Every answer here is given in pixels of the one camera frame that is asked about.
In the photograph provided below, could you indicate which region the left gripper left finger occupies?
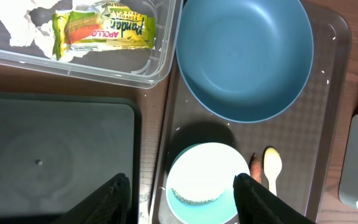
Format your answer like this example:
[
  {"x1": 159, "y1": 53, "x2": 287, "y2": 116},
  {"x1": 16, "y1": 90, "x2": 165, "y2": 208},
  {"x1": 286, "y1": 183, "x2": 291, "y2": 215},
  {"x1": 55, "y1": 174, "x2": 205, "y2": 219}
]
[{"x1": 52, "y1": 173, "x2": 131, "y2": 224}]

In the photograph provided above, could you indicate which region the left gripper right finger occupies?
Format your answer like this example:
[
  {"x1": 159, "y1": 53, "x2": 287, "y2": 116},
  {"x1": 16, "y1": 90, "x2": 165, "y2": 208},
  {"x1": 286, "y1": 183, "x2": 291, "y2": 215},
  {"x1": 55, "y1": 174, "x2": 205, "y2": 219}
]
[{"x1": 233, "y1": 173, "x2": 314, "y2": 224}]

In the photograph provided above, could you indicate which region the dark blue plate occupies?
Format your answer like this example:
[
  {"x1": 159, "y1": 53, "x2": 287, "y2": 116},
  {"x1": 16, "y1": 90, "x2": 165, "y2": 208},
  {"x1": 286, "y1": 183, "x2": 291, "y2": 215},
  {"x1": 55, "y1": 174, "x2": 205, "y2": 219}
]
[{"x1": 176, "y1": 0, "x2": 314, "y2": 123}]

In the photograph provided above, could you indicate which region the green yellow snack wrapper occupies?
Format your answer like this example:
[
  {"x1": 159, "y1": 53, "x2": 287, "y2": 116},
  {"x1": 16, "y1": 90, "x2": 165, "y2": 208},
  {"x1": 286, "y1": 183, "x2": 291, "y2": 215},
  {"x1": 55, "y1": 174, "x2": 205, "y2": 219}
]
[{"x1": 52, "y1": 1, "x2": 156, "y2": 60}]

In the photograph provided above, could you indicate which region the white tissue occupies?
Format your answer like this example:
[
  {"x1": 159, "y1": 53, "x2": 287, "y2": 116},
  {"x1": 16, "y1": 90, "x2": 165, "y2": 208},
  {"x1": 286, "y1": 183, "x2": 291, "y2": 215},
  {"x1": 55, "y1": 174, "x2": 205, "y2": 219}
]
[{"x1": 0, "y1": 0, "x2": 60, "y2": 61}]

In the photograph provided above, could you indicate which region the clear plastic waste bin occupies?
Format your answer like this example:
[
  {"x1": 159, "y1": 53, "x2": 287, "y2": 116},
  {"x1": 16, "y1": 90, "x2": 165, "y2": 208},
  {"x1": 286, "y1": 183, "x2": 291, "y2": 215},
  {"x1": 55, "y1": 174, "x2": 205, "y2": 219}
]
[{"x1": 0, "y1": 0, "x2": 183, "y2": 89}]

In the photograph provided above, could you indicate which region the yellow plastic spoon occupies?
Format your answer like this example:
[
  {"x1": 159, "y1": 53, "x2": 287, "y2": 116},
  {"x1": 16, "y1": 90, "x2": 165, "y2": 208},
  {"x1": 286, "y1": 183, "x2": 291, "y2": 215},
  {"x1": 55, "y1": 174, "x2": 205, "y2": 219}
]
[{"x1": 264, "y1": 147, "x2": 282, "y2": 195}]

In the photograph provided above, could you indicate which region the light blue rice bowl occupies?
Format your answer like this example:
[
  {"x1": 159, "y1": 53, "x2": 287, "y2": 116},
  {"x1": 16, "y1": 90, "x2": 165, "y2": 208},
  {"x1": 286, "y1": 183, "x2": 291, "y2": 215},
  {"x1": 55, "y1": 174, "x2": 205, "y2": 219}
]
[{"x1": 165, "y1": 142, "x2": 250, "y2": 223}]

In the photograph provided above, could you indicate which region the brown serving tray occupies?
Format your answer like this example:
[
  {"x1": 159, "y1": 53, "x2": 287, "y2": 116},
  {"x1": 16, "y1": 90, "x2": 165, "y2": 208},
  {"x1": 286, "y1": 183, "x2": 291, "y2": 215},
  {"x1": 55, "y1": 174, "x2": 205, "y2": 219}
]
[{"x1": 149, "y1": 1, "x2": 351, "y2": 223}]

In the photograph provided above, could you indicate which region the black tray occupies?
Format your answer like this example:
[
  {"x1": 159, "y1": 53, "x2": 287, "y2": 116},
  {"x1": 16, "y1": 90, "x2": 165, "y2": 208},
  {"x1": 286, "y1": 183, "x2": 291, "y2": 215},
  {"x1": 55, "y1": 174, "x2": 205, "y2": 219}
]
[{"x1": 0, "y1": 93, "x2": 142, "y2": 223}]

